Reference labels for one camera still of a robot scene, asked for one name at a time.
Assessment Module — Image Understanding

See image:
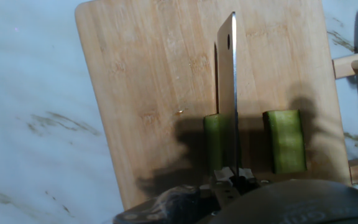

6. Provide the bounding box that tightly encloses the steel cleaver knife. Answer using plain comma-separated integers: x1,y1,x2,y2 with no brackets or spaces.
213,11,241,178

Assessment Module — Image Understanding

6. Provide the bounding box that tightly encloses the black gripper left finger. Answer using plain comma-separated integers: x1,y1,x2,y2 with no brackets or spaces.
209,166,241,208

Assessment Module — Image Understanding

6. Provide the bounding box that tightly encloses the green cucumber piece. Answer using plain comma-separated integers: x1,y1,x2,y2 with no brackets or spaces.
203,113,224,172

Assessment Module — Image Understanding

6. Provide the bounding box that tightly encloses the wooden cutting board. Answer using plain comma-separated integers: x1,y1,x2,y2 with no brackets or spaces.
75,0,352,211

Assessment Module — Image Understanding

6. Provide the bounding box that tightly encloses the wooden peg knife rack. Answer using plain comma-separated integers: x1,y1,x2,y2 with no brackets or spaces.
331,49,358,184

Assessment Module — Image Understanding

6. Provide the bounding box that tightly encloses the cut green cucumber segment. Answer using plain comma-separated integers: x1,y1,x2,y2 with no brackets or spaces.
262,109,308,174

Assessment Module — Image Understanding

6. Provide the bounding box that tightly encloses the white marble pattern mat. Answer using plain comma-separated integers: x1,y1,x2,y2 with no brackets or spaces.
0,0,358,224

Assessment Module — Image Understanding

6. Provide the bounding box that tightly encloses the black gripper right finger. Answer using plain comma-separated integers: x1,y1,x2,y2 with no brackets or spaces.
237,167,270,192

